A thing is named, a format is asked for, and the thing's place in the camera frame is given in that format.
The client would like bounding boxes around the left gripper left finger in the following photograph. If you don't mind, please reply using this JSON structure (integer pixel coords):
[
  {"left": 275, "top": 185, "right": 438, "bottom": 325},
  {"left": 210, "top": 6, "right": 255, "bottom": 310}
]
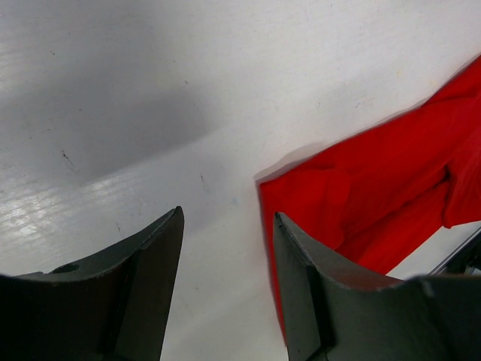
[{"left": 1, "top": 207, "right": 184, "bottom": 360}]

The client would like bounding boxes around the aluminium front rail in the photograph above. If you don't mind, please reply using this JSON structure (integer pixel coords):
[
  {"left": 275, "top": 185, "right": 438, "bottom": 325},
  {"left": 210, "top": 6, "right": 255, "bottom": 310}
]
[{"left": 429, "top": 229, "right": 481, "bottom": 276}]

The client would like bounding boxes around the red t shirt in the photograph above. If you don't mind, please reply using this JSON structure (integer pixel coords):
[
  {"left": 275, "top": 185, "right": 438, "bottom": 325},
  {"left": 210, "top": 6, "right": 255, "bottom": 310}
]
[{"left": 257, "top": 54, "right": 481, "bottom": 345}]

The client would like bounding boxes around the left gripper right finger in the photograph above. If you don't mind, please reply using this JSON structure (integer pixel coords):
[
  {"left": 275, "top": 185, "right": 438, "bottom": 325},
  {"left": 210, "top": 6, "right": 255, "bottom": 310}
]
[{"left": 274, "top": 213, "right": 480, "bottom": 360}]

